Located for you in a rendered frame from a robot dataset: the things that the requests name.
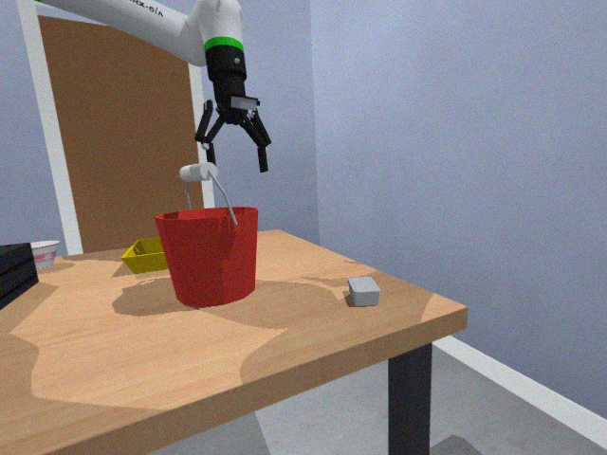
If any yellow square tray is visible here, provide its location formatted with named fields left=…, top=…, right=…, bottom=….
left=121, top=237, right=169, bottom=274

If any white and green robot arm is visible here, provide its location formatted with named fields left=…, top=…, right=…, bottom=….
left=35, top=0, right=247, bottom=82

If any red bucket with grey wire handle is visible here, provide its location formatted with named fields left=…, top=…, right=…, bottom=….
left=155, top=162, right=258, bottom=307

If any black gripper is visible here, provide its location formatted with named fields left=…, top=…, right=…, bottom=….
left=194, top=73, right=271, bottom=173

